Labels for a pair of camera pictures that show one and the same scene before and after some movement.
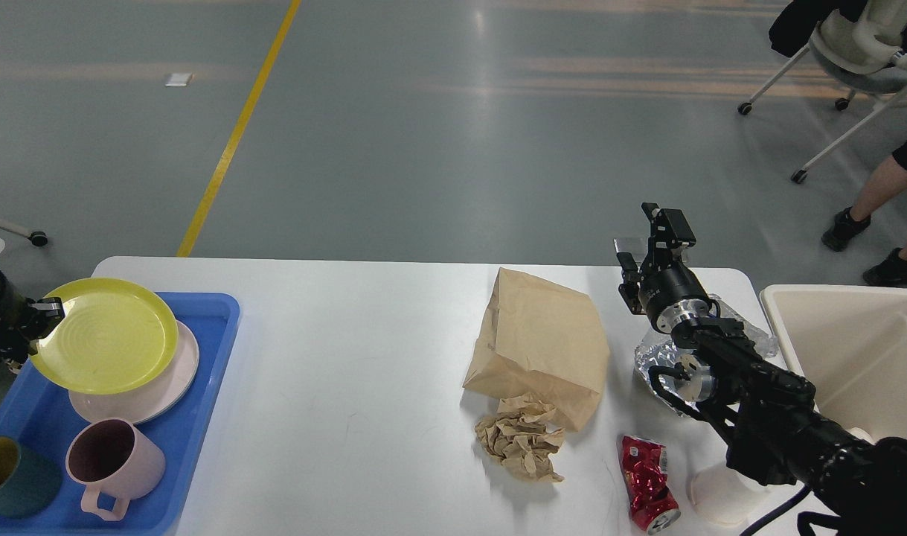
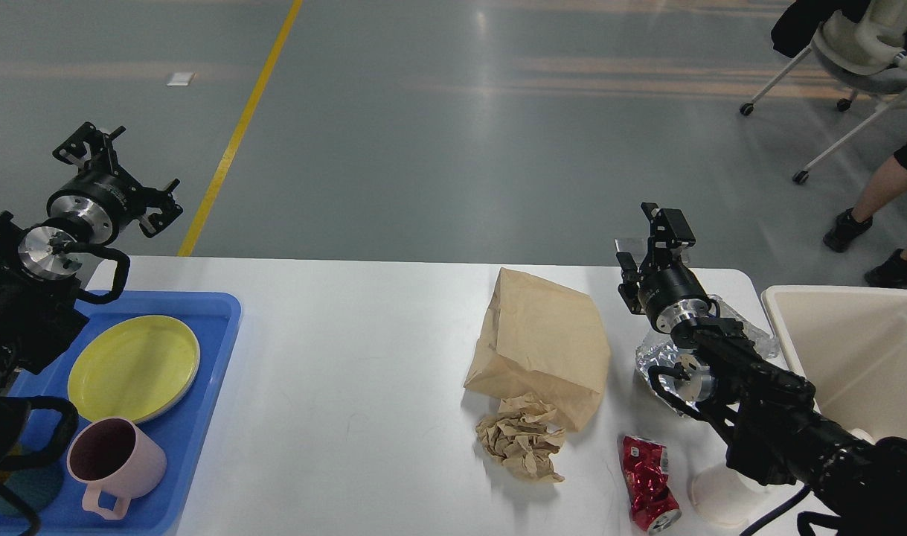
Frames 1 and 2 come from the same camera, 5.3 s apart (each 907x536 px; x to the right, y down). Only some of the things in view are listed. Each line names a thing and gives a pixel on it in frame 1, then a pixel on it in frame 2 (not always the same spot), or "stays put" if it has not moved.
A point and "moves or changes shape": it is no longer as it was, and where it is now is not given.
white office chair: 877,53 stays put
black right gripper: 669,292 stays put
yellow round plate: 117,334 moves or changes shape
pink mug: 109,455 stays put
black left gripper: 1,327 -> 97,197
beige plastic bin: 865,351 stays put
